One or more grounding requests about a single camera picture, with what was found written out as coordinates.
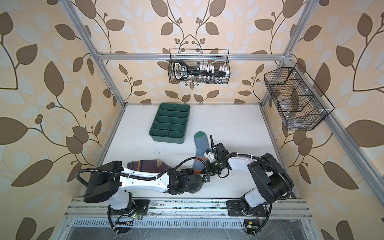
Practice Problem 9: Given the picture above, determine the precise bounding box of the blue grey sock green toe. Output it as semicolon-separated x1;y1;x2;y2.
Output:
193;131;209;174

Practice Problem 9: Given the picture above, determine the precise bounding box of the purple sock beige toe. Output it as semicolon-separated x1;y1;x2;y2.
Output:
127;159;172;173

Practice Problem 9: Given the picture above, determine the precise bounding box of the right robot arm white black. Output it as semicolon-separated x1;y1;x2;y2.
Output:
206;137;294;217

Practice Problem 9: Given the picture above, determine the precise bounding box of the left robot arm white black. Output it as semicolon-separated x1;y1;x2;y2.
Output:
75;157;209;210

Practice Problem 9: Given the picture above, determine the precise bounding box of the green divided plastic tray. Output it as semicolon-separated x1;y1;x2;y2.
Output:
149;103;191;144

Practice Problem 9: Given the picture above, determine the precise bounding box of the black tool in basket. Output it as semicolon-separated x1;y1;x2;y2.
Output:
171;60;231;80

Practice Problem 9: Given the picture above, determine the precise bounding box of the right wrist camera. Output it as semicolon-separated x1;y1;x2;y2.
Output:
204;150;216;163

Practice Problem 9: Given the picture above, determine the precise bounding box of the black wire basket back wall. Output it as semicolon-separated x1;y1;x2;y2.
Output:
167;48;231;85

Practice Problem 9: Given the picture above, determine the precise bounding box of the black wire basket wall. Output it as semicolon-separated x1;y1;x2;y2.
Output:
264;63;335;131
167;48;231;85

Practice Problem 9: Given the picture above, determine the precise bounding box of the black wire basket right wall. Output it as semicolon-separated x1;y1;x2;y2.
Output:
264;63;335;131

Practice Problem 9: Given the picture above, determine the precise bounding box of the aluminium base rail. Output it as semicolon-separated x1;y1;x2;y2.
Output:
64;197;313;230

